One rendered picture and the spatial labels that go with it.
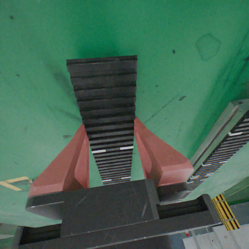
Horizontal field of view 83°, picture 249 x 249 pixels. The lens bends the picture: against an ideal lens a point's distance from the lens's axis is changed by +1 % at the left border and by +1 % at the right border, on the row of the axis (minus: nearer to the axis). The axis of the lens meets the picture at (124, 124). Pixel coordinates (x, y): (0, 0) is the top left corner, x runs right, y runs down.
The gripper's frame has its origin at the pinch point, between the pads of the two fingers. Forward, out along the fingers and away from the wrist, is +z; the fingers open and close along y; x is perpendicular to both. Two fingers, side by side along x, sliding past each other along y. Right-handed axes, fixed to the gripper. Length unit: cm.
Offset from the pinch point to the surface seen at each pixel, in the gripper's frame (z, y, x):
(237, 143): 0.2, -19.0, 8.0
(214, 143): 1.4, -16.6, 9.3
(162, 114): 3.4, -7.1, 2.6
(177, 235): -13, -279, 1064
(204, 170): 0.1, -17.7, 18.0
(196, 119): 3.5, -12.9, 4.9
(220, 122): 2.8, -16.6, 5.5
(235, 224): -12, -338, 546
